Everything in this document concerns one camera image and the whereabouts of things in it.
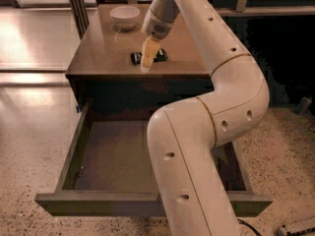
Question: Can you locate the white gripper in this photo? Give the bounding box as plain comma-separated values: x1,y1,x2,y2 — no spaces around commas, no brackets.
140,9,173,73

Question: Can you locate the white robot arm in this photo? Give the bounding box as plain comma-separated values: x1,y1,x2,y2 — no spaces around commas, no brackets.
141,0,269,236

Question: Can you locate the white ceramic bowl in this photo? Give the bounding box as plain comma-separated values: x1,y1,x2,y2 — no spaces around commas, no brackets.
109,6,140,30

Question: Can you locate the black floor cable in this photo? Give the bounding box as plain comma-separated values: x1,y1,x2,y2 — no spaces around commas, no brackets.
237,218,263,236

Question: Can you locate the open top drawer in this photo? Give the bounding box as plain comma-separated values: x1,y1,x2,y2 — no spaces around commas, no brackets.
34,103,271,217

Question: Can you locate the white power strip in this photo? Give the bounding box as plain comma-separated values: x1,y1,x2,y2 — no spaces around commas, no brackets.
277,217,315,236

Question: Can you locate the brown wooden cabinet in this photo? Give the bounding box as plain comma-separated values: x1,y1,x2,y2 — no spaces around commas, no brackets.
66,5,214,114

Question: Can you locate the metal window frame post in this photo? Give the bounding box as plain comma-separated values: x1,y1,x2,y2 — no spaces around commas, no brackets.
69,0,90,38

